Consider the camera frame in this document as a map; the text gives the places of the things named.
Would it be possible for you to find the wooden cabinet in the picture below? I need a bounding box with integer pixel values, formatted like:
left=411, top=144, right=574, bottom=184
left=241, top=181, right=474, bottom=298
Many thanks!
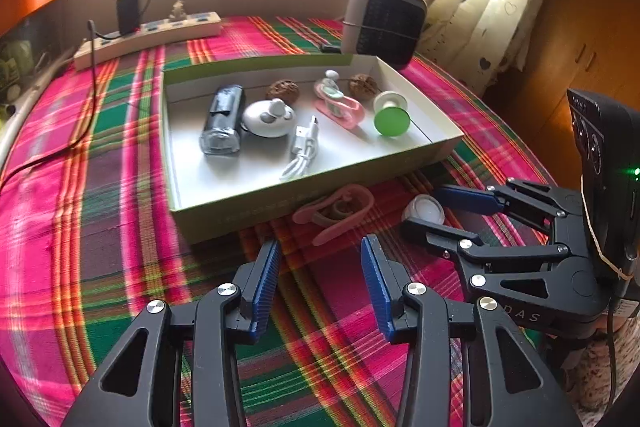
left=485, top=0, right=640, bottom=188

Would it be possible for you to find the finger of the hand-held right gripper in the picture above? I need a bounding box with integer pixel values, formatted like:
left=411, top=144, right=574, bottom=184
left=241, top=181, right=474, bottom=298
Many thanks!
left=400, top=217, right=571, bottom=269
left=435, top=179, right=583, bottom=235

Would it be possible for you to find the green and white cardboard box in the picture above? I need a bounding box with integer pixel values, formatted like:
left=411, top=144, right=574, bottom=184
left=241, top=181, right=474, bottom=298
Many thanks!
left=161, top=52, right=465, bottom=245

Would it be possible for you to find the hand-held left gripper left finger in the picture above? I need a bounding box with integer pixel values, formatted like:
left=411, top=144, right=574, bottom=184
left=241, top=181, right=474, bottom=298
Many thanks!
left=60, top=239, right=282, bottom=427

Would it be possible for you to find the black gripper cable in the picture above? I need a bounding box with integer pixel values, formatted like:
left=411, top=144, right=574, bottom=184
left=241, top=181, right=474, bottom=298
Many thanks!
left=602, top=297, right=621, bottom=408

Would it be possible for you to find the black flashlight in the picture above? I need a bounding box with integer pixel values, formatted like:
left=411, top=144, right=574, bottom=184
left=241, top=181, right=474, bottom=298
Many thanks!
left=199, top=84, right=246, bottom=158

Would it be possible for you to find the person's right forearm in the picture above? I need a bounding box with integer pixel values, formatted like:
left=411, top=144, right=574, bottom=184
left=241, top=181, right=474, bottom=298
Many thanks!
left=570, top=302, right=640, bottom=413

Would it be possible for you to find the pink clip with grey pad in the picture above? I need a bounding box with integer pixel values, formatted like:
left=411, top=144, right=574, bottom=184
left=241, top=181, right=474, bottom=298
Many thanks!
left=314, top=79, right=365, bottom=130

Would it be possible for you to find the black charger adapter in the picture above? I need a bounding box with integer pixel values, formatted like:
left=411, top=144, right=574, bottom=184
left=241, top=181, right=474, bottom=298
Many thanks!
left=116, top=0, right=142, bottom=35

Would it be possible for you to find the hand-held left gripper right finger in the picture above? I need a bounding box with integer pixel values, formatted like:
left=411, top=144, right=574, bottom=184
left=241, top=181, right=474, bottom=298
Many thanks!
left=360, top=234, right=576, bottom=427

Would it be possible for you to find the green and white spool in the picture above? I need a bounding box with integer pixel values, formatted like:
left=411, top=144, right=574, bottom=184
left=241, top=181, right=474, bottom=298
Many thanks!
left=372, top=91, right=413, bottom=138

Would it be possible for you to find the pink plastic clip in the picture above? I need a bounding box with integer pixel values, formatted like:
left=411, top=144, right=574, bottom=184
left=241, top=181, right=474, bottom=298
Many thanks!
left=292, top=184, right=375, bottom=247

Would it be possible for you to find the small white knob gadget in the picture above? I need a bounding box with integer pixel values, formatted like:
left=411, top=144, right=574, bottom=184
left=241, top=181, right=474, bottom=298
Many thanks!
left=320, top=69, right=343, bottom=95

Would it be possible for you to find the grey space heater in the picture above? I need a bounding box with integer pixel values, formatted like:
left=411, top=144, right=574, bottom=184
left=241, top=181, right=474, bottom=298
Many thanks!
left=340, top=0, right=428, bottom=71

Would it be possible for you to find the white round cap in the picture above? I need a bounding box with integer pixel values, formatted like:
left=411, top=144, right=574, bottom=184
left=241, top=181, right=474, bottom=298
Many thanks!
left=401, top=194, right=445, bottom=225

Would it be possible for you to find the white round panda gadget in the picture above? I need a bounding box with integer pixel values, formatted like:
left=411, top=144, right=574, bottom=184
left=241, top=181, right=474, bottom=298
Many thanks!
left=241, top=98, right=296, bottom=138

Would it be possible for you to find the brown walnut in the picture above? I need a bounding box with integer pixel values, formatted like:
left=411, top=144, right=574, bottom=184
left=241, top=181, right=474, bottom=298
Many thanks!
left=266, top=79, right=301, bottom=102
left=348, top=73, right=378, bottom=100

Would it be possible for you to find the white cable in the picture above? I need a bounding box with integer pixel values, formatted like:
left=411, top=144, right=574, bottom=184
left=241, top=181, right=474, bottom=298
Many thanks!
left=279, top=116, right=321, bottom=180

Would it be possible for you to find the black power strip cord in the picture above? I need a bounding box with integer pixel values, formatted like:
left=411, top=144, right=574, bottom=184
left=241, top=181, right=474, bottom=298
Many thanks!
left=0, top=19, right=101, bottom=180

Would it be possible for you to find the beige power strip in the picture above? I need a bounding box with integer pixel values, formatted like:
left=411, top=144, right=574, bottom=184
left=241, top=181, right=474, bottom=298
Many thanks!
left=74, top=10, right=222, bottom=72

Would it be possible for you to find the plaid tablecloth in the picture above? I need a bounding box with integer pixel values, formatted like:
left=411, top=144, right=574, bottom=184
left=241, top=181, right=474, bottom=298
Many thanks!
left=0, top=16, right=591, bottom=427

